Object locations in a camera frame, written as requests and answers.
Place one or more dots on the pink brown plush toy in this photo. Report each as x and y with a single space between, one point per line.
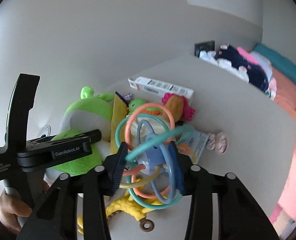
178 106

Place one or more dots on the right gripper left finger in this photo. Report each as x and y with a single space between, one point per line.
54 216

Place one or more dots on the green orange turtle toy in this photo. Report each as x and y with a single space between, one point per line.
136 103

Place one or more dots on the white cardboard box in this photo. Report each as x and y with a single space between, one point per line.
160 88

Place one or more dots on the green white plush toy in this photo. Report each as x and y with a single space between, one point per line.
89 113

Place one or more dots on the white crumpled clothing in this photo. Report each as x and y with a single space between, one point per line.
240 72

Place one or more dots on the left hand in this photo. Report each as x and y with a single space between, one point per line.
11 208

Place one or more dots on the light blue folded cloth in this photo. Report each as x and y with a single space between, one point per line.
264 63

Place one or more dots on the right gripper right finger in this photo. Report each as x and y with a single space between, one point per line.
240 216

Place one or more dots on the white printed leaflet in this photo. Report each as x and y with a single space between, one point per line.
193 144

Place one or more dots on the black frame on wall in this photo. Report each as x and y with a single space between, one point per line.
204 46

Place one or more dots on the checked fabric bow scrunchie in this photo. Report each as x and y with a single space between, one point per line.
217 142

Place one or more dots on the teal pillow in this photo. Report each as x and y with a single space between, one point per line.
281 63

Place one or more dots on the navy patterned clothing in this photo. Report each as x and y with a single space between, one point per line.
257 75

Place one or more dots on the colourful ring rattle toy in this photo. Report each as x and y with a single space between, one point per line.
154 181

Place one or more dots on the pink folded clothing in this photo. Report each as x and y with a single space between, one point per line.
247 56

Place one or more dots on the yellow giraffe teether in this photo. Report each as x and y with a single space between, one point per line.
129 206

